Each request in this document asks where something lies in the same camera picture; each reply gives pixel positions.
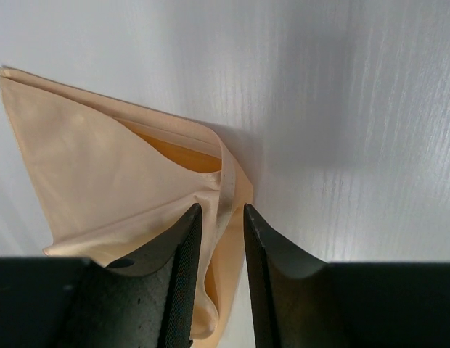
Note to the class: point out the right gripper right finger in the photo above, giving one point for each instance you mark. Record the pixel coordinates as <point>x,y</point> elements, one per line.
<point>299,300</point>

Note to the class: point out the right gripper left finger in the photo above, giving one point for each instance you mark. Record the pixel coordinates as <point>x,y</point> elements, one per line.
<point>144,299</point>

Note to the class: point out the peach satin cloth napkin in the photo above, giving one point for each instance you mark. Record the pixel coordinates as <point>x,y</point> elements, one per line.
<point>111,176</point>

